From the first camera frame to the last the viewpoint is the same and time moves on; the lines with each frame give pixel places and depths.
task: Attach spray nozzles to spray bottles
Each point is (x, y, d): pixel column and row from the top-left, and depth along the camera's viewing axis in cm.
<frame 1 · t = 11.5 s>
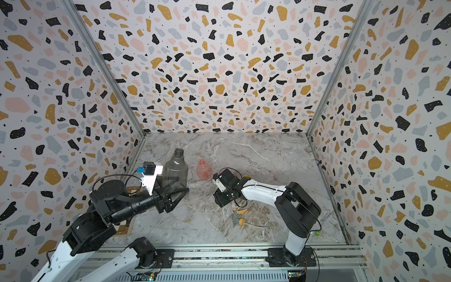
left hand: (183, 185, 57), fingers open
right hand: (220, 198, 88), fingers open
pink spray bottle: (208, 170, 103), point 2 cm above the table
orange grey spray nozzle: (235, 218, 86), point 2 cm above the table

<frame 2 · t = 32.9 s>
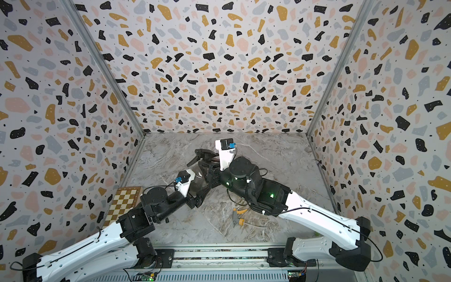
left hand: (204, 180, 66), fingers open
right hand: (200, 165, 57), fingers open
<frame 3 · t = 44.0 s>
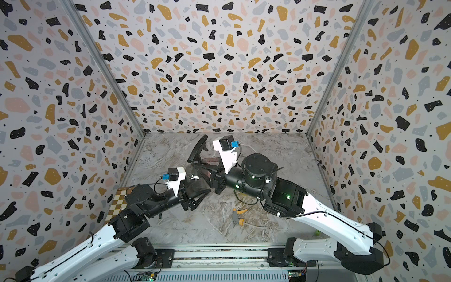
left hand: (206, 183, 60), fingers open
right hand: (198, 167, 49), fingers open
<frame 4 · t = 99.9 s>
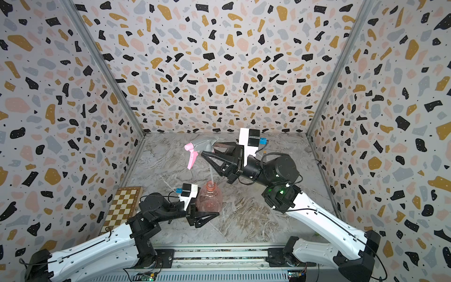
left hand: (216, 204, 59), fingers open
right hand: (207, 153, 43), fingers open
